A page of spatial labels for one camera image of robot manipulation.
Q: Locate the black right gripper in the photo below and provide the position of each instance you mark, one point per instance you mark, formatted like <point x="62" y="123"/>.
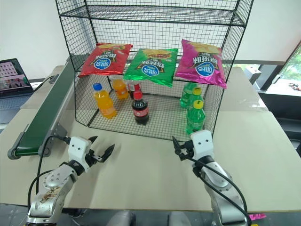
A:
<point x="187" y="152"/>

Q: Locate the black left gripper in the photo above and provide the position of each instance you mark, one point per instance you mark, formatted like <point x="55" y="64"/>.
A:
<point x="94" y="159"/>

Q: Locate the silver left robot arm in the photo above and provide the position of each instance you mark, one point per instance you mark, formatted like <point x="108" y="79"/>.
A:
<point x="55" y="181"/>

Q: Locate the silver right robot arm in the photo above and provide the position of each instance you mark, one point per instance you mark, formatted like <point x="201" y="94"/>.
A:
<point x="218" y="186"/>

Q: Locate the green conveyor belt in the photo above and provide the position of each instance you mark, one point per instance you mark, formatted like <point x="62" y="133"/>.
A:
<point x="47" y="110"/>

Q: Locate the green soda bottle yellow cap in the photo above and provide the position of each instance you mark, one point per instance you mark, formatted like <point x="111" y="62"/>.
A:
<point x="185" y="94"/>
<point x="198" y="95"/>
<point x="195" y="117"/>

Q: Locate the orange soda bottle blue cap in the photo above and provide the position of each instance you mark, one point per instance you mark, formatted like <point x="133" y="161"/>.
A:
<point x="105" y="103"/>

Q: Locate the cola bottle red cap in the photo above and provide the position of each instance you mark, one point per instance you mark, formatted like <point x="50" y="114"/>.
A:
<point x="134" y="86"/>
<point x="140" y="110"/>

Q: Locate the magenta potato chips bag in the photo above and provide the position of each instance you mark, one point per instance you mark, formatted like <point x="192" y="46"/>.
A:
<point x="202" y="63"/>

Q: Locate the green potato chips bag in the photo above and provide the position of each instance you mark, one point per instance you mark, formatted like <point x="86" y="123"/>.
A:
<point x="151" y="67"/>

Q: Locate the red potato chips bag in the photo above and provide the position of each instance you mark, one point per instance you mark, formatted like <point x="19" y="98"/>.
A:
<point x="105" y="60"/>

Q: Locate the grey box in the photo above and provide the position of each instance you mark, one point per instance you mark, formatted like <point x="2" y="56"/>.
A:
<point x="252" y="73"/>

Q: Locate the pink crumpled wrapper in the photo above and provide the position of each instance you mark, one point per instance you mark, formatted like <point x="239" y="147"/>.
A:
<point x="257" y="216"/>

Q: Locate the black side cabinet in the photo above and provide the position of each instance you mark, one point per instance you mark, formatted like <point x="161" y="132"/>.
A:
<point x="285" y="117"/>

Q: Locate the open grey laptop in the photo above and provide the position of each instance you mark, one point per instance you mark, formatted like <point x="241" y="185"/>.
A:
<point x="11" y="80"/>

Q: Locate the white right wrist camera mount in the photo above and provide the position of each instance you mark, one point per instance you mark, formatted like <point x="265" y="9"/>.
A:
<point x="203" y="146"/>

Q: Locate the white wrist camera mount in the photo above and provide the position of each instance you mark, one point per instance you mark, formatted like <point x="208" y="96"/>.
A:
<point x="203" y="146"/>
<point x="78" y="150"/>

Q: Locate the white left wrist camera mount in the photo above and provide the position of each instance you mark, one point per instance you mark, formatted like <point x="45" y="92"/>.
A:
<point x="78" y="150"/>

